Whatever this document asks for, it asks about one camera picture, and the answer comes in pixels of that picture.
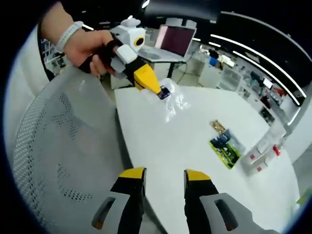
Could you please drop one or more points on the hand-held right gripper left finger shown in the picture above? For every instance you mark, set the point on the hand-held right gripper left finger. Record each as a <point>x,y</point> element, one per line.
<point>129,195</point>

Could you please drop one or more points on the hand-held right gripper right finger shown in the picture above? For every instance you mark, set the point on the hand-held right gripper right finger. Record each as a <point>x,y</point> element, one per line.
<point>197,200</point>

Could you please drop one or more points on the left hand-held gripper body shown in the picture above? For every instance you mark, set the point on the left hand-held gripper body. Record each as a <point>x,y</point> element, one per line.
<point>126,36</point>

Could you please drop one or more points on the clear skincare sachet blue label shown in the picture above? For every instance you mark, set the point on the clear skincare sachet blue label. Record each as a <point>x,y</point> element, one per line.
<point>175,100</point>

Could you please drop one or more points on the green black skincare sachet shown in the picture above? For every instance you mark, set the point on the green black skincare sachet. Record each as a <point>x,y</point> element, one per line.
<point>226,148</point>

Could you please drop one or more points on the gold foil skincare sachet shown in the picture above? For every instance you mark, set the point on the gold foil skincare sachet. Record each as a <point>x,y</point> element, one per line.
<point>218,126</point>

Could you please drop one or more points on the person's left hand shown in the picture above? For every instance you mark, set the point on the person's left hand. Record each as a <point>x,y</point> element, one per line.
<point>85,48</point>

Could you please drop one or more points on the silver laptop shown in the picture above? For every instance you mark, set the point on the silver laptop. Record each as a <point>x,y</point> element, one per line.
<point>175,40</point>

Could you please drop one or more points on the white wristband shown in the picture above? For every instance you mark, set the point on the white wristband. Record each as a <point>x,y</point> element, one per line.
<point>68,34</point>

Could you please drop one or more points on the grey mesh office chair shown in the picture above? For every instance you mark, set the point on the grey mesh office chair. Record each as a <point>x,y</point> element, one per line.
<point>61,146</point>

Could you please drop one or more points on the background office desks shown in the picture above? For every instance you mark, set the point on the background office desks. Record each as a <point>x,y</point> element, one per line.
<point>231,75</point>

